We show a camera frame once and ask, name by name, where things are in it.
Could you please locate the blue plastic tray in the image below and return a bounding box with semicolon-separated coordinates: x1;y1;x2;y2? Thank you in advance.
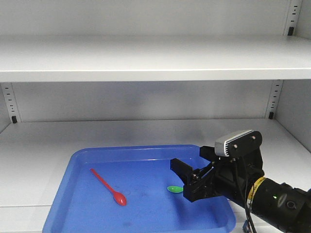
43;145;236;233

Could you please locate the red plastic spoon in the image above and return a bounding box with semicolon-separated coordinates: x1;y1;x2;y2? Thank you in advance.
90;168;127;206

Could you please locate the grey cabinet upper shelf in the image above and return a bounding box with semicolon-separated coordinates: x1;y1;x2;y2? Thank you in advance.
0;35;311;83

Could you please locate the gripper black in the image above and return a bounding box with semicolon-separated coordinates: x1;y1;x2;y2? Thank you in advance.
170;131;264;203

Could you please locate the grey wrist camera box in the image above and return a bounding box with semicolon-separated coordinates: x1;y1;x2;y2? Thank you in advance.
214;129;255;157

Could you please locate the green plastic spoon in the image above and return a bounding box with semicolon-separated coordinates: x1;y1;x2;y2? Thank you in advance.
167;185;183;193

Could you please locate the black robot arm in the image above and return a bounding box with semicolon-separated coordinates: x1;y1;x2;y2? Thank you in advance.
170;130;311;233

